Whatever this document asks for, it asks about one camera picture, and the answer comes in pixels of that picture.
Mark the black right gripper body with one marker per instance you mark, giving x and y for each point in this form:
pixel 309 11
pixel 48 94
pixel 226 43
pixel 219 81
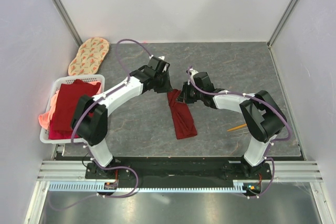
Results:
pixel 193 94

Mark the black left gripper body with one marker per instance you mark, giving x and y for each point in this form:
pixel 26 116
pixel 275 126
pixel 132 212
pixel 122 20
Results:
pixel 163 83

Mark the red cloth napkin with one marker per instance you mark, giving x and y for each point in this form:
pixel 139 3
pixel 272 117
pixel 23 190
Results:
pixel 182 119

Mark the orange plastic fork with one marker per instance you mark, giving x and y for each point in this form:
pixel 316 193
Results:
pixel 237 128

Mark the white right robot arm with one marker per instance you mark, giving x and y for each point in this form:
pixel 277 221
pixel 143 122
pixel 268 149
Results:
pixel 262 115

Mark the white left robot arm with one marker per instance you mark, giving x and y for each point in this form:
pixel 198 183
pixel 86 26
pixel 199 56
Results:
pixel 90 119

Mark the floral oval placemat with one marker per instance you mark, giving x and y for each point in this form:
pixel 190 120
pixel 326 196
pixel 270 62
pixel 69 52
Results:
pixel 89 57

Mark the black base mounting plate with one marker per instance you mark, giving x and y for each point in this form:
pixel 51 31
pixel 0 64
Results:
pixel 179 171

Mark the red cloth in basket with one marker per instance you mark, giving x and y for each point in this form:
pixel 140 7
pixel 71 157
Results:
pixel 68 98

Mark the magenta cloth in basket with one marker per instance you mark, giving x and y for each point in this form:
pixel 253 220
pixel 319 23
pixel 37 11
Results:
pixel 59 135

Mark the salmon pink cloth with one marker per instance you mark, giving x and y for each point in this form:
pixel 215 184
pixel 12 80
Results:
pixel 44 119

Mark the white plastic basket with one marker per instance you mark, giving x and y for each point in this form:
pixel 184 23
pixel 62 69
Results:
pixel 92 78

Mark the white slotted cable duct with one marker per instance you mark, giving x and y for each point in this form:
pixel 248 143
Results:
pixel 104 187

